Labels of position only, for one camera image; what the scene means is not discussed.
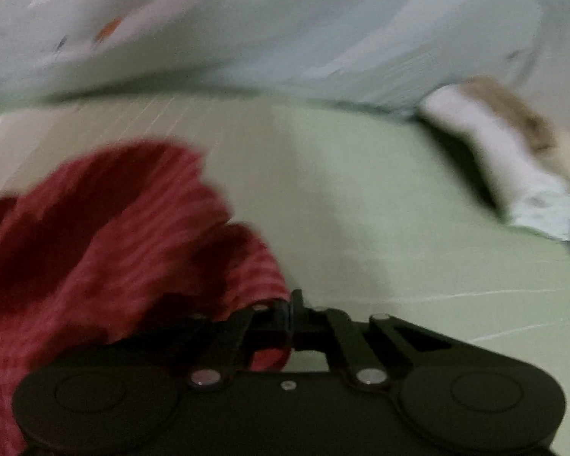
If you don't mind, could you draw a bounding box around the red checkered shirt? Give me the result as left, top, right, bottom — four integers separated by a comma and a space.
0, 139, 290, 455

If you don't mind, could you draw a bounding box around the white folded garment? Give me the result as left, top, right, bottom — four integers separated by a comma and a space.
418, 84, 570, 242

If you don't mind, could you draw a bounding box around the carrot print bed sheet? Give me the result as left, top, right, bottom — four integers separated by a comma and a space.
0, 0, 570, 110

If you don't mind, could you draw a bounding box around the beige folded garment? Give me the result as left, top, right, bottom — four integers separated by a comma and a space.
460, 76, 570, 178

